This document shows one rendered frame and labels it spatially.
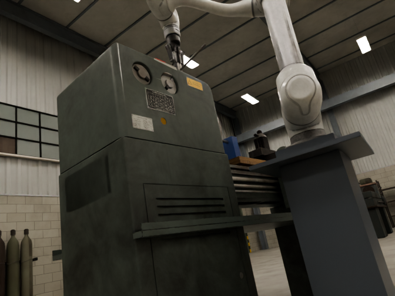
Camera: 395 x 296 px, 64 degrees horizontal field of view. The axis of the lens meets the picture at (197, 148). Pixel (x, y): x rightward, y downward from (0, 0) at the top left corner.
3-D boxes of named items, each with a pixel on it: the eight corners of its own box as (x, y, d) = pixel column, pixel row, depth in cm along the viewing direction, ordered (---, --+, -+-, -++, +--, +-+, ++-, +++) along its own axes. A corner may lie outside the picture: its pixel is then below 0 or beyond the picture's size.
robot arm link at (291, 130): (324, 135, 149) (311, 94, 156) (327, 123, 132) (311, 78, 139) (290, 144, 153) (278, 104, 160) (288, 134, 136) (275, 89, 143)
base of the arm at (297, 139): (337, 145, 148) (334, 134, 150) (326, 136, 130) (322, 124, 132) (300, 157, 157) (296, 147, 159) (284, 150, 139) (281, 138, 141)
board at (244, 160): (240, 162, 173) (238, 155, 174) (193, 180, 195) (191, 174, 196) (268, 167, 195) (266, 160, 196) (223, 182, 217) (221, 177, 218)
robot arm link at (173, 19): (166, 38, 184) (156, 24, 172) (162, 16, 189) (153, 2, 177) (183, 32, 181) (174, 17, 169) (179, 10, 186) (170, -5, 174)
